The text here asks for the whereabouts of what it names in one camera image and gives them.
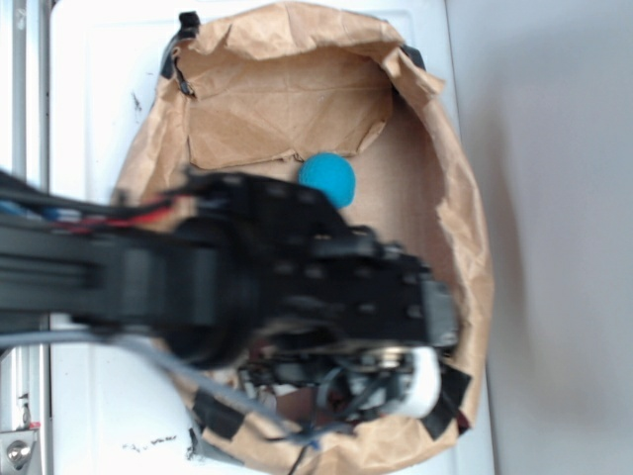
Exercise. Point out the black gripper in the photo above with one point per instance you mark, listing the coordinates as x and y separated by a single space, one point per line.
359 320

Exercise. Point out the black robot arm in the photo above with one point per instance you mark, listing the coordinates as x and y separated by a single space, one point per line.
232 268

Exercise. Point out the blue ball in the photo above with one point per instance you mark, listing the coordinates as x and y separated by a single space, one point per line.
331 174

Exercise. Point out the brown paper-lined bin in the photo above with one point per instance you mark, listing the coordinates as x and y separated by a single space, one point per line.
264 89

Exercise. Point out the metal rail frame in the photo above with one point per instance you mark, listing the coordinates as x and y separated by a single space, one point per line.
25 424

